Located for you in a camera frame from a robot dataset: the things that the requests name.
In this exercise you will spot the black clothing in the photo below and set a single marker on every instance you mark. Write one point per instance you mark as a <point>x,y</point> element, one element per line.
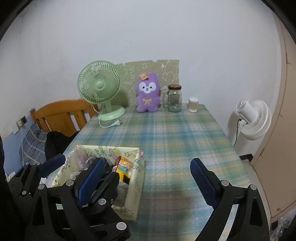
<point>57,143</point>

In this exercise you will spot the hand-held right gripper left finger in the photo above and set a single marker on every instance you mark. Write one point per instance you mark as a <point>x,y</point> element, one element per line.
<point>90,183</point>

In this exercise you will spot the green patterned board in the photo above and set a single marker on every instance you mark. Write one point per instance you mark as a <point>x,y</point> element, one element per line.
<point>168,71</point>

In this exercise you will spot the pink striped packet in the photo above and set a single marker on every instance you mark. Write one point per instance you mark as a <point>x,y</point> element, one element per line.
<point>79,156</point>

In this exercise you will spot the beige door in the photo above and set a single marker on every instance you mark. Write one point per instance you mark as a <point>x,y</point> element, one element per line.
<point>282,139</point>

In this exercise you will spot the white standing fan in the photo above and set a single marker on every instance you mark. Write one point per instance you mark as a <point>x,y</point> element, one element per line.
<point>256,122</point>

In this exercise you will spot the grey plaid bedding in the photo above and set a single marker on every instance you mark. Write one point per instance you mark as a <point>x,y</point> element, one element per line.
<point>32,146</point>

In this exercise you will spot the wall power outlet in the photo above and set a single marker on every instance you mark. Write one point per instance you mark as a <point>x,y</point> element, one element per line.
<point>22,121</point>

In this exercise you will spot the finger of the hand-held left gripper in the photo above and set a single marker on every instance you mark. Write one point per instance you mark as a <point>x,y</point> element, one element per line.
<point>107,190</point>
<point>52,163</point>

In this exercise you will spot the pile of clear plastic bags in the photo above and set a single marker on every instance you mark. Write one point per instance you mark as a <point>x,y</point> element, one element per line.
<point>284,224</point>

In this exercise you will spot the cotton swab container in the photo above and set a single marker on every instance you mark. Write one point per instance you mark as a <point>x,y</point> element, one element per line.
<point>193,105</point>

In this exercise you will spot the glass jar mug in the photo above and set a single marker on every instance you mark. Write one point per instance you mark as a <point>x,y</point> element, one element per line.
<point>175,102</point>

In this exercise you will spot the cartoon print storage box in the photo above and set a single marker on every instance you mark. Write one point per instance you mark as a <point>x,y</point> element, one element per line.
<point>134,199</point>

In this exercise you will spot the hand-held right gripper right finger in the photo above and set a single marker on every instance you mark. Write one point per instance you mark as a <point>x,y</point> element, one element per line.
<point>203,183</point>

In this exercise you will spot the purple plush toy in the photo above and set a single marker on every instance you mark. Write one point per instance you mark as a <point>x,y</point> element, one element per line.
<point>148,102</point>

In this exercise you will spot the green desk fan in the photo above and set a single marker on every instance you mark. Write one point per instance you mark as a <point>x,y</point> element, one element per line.
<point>99,84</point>

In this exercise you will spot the colourful cartoon tissue packet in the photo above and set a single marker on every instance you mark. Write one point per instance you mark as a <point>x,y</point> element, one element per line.
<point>124,170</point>

